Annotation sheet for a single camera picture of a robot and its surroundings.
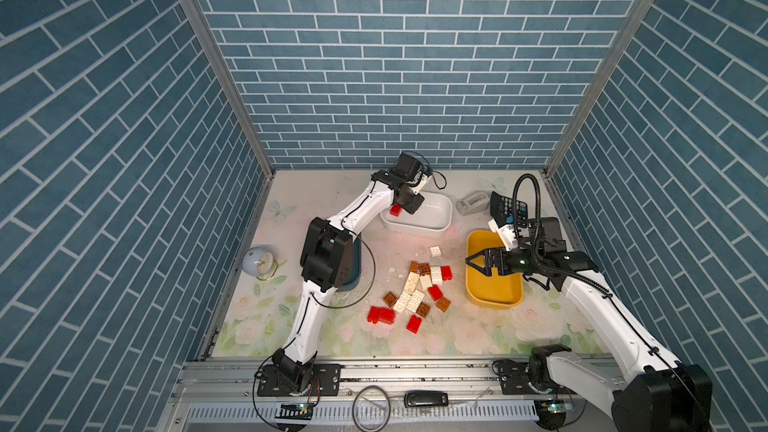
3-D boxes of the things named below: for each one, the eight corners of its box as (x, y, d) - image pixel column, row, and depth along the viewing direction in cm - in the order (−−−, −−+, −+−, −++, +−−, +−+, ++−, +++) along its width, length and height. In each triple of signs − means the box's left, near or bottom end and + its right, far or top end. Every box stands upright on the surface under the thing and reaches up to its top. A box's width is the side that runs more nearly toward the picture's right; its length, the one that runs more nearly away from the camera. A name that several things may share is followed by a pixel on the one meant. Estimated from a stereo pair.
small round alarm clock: (251, 280, 93) (239, 267, 86) (258, 262, 97) (246, 247, 90) (273, 281, 93) (263, 267, 86) (279, 262, 97) (269, 247, 90)
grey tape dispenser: (461, 218, 107) (462, 213, 105) (452, 205, 111) (453, 200, 109) (490, 207, 111) (492, 202, 109) (480, 195, 115) (482, 190, 112)
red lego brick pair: (367, 322, 85) (366, 319, 83) (369, 309, 87) (368, 306, 86) (394, 325, 85) (394, 322, 83) (395, 311, 87) (395, 308, 85)
